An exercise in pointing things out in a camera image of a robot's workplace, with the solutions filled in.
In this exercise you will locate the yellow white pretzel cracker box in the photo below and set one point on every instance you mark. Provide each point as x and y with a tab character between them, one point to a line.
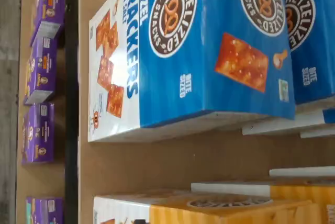
301	173
230	188
209	216

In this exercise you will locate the blue white pretzel cracker box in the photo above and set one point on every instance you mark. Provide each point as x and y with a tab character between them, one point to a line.
170	77
314	51

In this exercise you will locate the wooden shelf board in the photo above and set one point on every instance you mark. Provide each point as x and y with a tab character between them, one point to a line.
42	179
157	163

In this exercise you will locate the purple box with teal stripe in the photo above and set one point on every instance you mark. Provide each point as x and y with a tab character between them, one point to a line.
49	211

